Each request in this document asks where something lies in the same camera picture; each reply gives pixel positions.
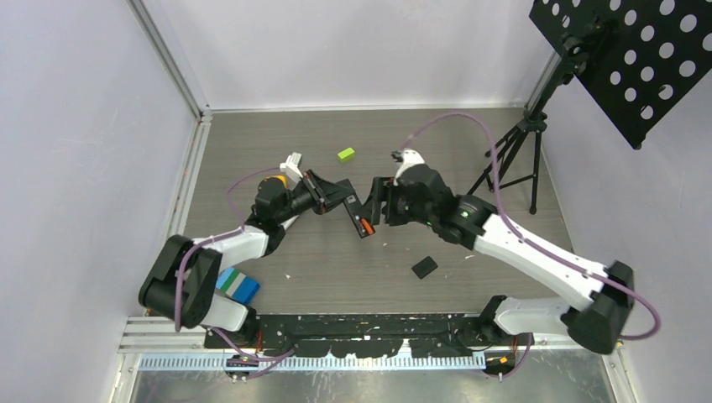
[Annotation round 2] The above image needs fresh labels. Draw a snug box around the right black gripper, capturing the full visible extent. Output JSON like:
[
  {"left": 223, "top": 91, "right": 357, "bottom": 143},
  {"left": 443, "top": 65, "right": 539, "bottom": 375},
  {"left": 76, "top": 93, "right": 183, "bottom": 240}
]
[{"left": 358, "top": 176, "right": 435, "bottom": 227}]

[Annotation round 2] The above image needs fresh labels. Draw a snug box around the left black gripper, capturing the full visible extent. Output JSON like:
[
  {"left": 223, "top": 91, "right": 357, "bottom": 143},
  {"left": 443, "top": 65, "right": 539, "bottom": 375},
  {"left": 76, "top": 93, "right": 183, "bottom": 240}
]
[{"left": 275, "top": 170, "right": 353, "bottom": 224}]

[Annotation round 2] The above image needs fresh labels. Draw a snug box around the black remote control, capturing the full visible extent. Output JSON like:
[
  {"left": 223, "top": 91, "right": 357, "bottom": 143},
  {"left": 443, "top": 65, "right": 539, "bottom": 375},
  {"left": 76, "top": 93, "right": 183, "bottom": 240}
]
[{"left": 343, "top": 194, "right": 375, "bottom": 238}]

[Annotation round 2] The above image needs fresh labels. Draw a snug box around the black battery cover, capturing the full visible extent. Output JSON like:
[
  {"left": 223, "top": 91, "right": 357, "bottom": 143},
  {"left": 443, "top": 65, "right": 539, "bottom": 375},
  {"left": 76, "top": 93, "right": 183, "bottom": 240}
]
[{"left": 411, "top": 256, "right": 438, "bottom": 280}]

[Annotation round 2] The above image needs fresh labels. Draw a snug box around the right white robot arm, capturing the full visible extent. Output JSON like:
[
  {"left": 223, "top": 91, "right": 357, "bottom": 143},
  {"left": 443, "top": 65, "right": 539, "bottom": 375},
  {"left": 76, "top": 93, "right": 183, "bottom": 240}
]
[{"left": 364, "top": 164, "right": 634, "bottom": 355}]

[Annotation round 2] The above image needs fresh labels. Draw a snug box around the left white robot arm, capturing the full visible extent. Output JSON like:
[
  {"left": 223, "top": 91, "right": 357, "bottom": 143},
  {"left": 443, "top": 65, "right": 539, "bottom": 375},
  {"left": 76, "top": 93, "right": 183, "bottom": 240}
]
[{"left": 138, "top": 170, "right": 355, "bottom": 348}]

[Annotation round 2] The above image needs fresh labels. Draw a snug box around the green block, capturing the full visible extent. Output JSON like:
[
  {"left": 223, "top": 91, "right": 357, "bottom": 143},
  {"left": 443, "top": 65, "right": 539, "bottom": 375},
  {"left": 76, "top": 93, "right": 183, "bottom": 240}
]
[{"left": 337, "top": 147, "right": 355, "bottom": 163}]

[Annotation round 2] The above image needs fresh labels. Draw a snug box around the orange yellow block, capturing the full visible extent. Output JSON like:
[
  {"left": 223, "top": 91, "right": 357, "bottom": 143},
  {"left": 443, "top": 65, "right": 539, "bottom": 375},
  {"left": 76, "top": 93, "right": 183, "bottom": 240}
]
[{"left": 265, "top": 175, "right": 289, "bottom": 188}]

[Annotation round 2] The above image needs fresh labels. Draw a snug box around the blue green toy brick stack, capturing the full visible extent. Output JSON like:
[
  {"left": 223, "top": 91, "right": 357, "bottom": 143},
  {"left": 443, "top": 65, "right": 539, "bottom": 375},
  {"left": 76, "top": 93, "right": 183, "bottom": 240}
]
[{"left": 216, "top": 267, "right": 260, "bottom": 306}]

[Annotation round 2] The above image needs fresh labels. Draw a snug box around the black tripod stand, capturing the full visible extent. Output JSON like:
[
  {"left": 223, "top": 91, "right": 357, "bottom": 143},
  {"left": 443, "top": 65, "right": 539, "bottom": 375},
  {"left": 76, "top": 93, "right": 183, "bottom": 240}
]
[{"left": 468, "top": 53, "right": 570, "bottom": 215}]

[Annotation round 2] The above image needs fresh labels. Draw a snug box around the black perforated panel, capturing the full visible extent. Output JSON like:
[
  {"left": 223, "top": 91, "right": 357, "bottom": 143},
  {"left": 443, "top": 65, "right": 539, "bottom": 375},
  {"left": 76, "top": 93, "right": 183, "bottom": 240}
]
[{"left": 529, "top": 0, "right": 711, "bottom": 149}]

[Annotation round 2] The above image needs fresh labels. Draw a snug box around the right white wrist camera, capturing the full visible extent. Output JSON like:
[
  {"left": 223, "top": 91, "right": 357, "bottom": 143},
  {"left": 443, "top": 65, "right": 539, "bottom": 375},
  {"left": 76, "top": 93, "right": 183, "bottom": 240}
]
[{"left": 391, "top": 148, "right": 425, "bottom": 184}]

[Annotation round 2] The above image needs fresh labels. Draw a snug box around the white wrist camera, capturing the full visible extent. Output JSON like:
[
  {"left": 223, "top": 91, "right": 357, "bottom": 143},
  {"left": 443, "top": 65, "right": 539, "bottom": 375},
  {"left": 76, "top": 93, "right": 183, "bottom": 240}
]
[
  {"left": 391, "top": 148, "right": 425, "bottom": 184},
  {"left": 279, "top": 152, "right": 303, "bottom": 183}
]

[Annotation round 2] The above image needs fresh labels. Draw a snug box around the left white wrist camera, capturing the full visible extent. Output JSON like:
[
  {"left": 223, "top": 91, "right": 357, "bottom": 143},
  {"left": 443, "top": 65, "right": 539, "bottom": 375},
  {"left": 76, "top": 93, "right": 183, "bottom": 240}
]
[{"left": 279, "top": 152, "right": 303, "bottom": 183}]

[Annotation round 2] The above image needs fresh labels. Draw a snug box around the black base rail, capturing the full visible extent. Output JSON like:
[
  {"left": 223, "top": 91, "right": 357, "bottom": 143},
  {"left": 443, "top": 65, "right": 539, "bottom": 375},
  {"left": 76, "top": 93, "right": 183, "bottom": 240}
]
[{"left": 204, "top": 313, "right": 529, "bottom": 359}]

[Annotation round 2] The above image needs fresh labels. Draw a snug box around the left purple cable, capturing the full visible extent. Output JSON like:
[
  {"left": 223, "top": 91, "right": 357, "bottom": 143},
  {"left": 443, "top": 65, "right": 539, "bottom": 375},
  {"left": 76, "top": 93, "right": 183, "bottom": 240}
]
[{"left": 173, "top": 165, "right": 301, "bottom": 382}]

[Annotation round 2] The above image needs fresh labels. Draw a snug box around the aluminium frame post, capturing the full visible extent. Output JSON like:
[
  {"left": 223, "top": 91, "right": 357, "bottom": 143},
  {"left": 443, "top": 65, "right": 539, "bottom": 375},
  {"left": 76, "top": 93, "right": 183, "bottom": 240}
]
[{"left": 127, "top": 0, "right": 212, "bottom": 122}]

